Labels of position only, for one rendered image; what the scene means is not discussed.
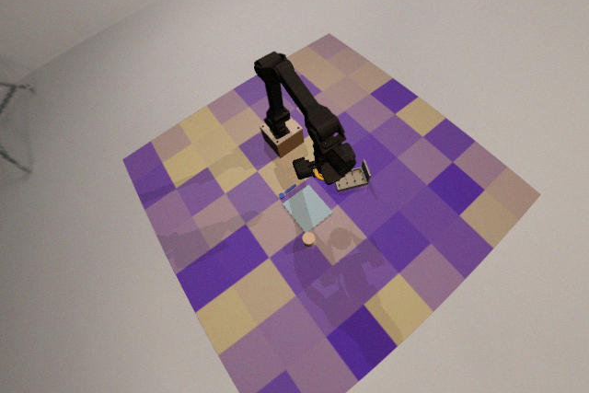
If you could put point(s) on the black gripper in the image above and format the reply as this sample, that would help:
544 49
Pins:
304 169

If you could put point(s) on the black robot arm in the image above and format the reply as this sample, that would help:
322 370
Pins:
274 69

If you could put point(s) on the tan cylinder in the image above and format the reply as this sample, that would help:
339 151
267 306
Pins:
309 239

